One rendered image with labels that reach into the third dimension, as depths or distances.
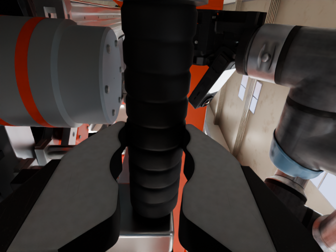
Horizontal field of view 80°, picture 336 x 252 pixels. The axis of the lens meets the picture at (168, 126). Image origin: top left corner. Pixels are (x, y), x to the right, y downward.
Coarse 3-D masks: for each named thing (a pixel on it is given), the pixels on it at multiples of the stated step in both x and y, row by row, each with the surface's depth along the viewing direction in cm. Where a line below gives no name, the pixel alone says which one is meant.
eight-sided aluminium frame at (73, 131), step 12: (36, 0) 42; (48, 0) 43; (60, 0) 43; (36, 12) 44; (48, 12) 45; (60, 12) 44; (48, 132) 48; (72, 132) 51; (60, 144) 48; (72, 144) 50
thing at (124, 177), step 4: (124, 156) 29; (128, 156) 29; (124, 160) 28; (124, 164) 27; (124, 168) 27; (128, 168) 27; (124, 172) 26; (128, 172) 26; (120, 176) 25; (124, 176) 25; (128, 176) 25; (120, 180) 25; (124, 180) 25; (128, 180) 25
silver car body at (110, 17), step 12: (72, 0) 92; (72, 12) 76; (84, 12) 88; (96, 12) 106; (108, 12) 135; (120, 12) 179; (84, 24) 89; (96, 24) 106; (108, 24) 133; (120, 24) 175; (120, 36) 199; (120, 48) 253; (96, 132) 234
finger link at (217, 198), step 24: (192, 144) 10; (216, 144) 10; (192, 168) 9; (216, 168) 9; (240, 168) 9; (192, 192) 7; (216, 192) 7; (240, 192) 7; (192, 216) 6; (216, 216) 6; (240, 216) 7; (192, 240) 7; (216, 240) 6; (240, 240) 6; (264, 240) 6
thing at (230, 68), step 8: (216, 56) 31; (224, 56) 31; (216, 64) 32; (224, 64) 31; (232, 64) 32; (208, 72) 33; (216, 72) 32; (224, 72) 32; (232, 72) 35; (200, 80) 35; (208, 80) 33; (216, 80) 33; (224, 80) 35; (200, 88) 35; (208, 88) 34; (216, 88) 36; (192, 96) 37; (200, 96) 36; (208, 96) 37; (192, 104) 37; (200, 104) 37
